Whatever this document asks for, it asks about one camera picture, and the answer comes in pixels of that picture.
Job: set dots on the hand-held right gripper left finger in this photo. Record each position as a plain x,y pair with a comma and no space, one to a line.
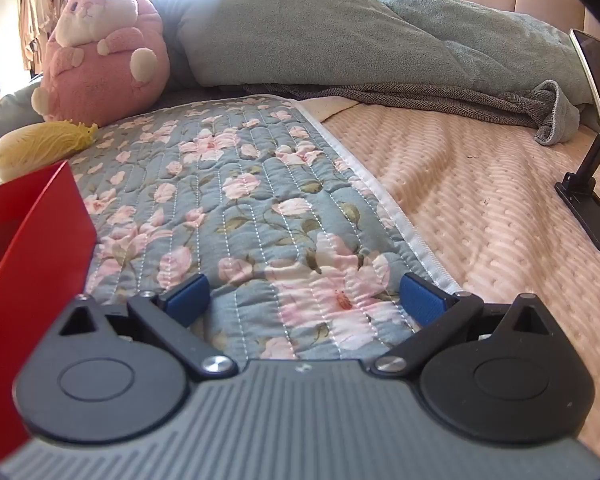
185,301

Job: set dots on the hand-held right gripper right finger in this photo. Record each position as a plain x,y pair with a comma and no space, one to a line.
422,301

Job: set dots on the deep red cardboard box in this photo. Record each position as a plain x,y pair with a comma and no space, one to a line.
35,260

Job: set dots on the floral quilted mat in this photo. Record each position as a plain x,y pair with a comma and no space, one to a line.
240,195

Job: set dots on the black phone stand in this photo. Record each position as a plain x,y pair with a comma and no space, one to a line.
587,200

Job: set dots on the grey herringbone blanket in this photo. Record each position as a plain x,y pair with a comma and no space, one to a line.
430,97

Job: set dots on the napa cabbage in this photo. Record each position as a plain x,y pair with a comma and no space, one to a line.
40,145

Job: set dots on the pink hamster plush toy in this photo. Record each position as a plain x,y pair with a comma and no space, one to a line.
100,50

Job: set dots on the blue-grey fleece duvet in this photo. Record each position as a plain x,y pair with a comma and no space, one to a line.
305,30

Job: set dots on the hanging clothes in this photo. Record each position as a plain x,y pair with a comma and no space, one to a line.
30,15

